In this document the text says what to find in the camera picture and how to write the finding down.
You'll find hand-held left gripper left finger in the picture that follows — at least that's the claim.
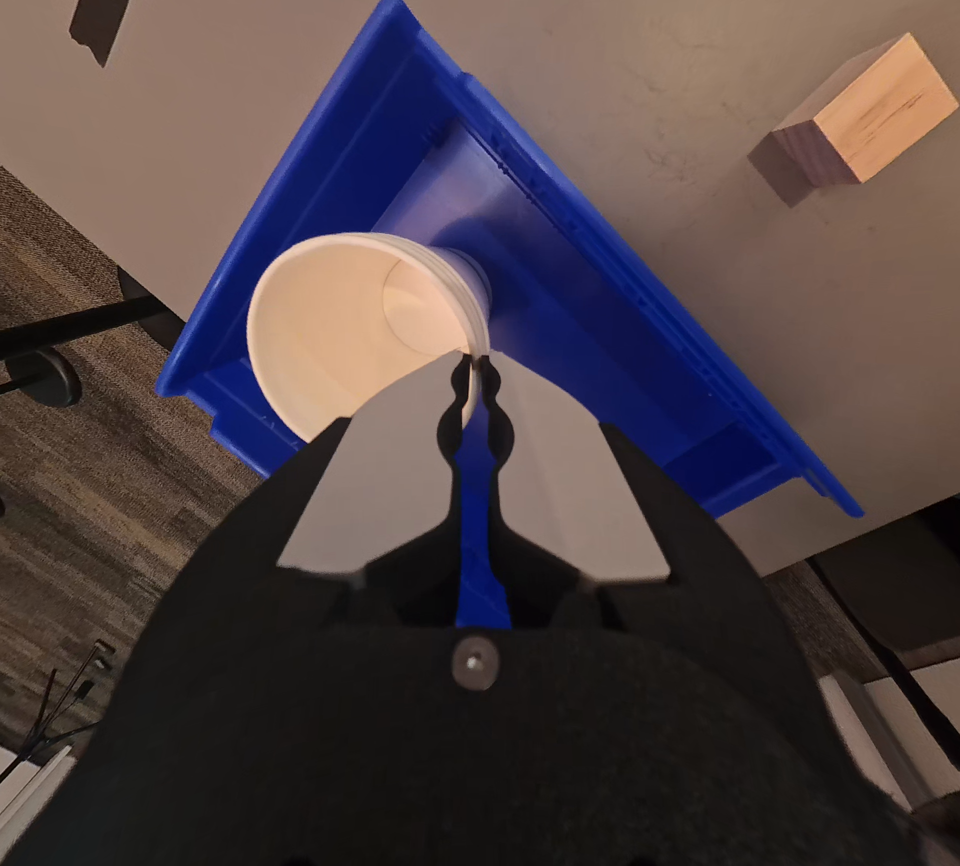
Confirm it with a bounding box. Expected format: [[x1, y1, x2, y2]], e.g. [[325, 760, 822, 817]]
[[276, 351, 475, 578]]

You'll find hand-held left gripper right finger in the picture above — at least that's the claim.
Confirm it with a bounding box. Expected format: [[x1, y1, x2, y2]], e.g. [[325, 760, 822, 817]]
[[483, 353, 672, 588]]

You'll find blue plastic bin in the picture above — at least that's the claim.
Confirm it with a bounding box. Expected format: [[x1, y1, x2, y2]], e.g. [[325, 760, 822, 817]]
[[156, 0, 865, 631]]

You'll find wooden cube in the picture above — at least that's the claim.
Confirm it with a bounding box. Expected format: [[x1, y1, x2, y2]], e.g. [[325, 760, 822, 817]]
[[747, 32, 960, 209]]

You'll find black tripod stand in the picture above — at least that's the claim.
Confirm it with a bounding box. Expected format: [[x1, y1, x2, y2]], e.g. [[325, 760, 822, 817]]
[[0, 266, 185, 410]]

